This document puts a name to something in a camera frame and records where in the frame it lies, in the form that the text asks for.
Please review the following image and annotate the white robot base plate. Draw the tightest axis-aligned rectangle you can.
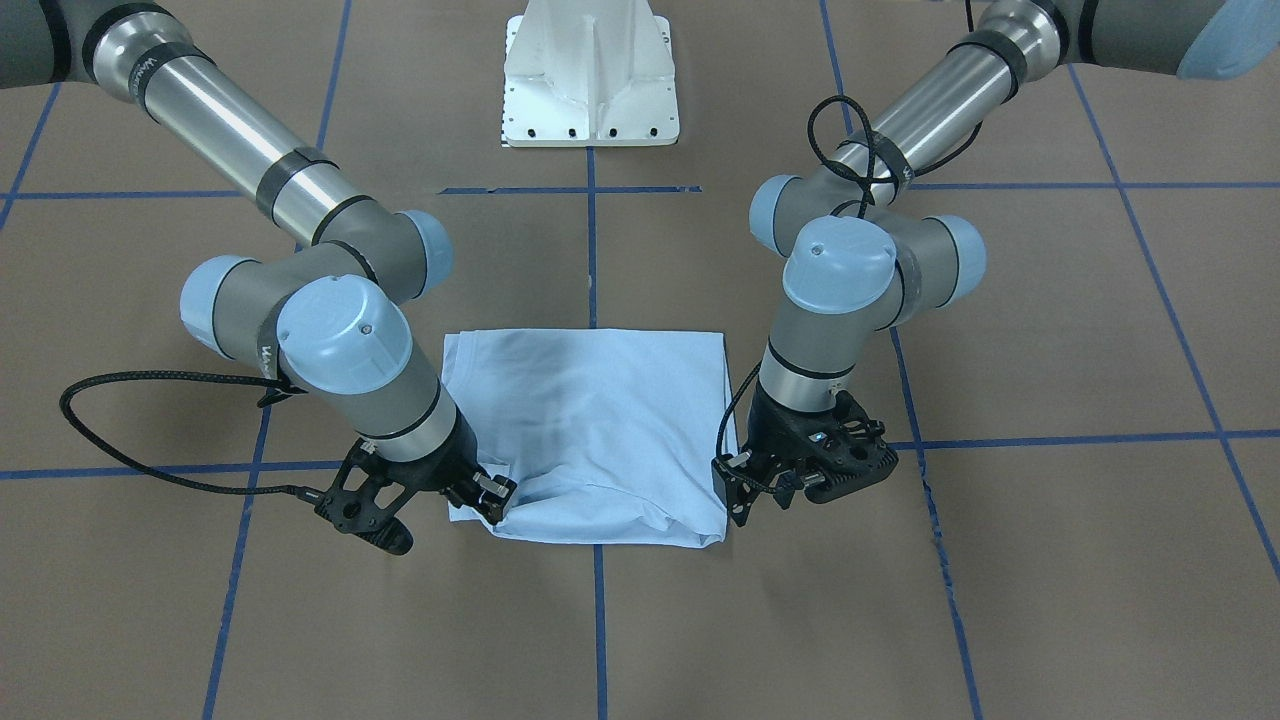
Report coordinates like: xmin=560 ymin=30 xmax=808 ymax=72
xmin=500 ymin=1 xmax=681 ymax=149

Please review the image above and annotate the black mount camera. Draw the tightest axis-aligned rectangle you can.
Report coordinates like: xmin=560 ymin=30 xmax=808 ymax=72
xmin=312 ymin=439 xmax=415 ymax=556
xmin=794 ymin=389 xmax=899 ymax=503

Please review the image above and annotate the light blue t-shirt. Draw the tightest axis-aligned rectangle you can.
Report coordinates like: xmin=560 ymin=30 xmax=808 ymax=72
xmin=442 ymin=329 xmax=730 ymax=550

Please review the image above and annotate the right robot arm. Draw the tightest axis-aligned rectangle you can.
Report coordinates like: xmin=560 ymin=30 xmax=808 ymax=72
xmin=3 ymin=1 xmax=477 ymax=538

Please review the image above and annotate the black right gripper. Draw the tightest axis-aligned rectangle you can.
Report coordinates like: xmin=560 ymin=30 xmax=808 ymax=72
xmin=396 ymin=415 xmax=518 ymax=527

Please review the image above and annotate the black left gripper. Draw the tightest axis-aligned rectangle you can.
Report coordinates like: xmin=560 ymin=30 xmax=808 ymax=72
xmin=712 ymin=386 xmax=831 ymax=527

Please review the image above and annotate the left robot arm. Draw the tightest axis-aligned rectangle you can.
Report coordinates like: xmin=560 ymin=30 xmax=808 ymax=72
xmin=712 ymin=1 xmax=1277 ymax=527

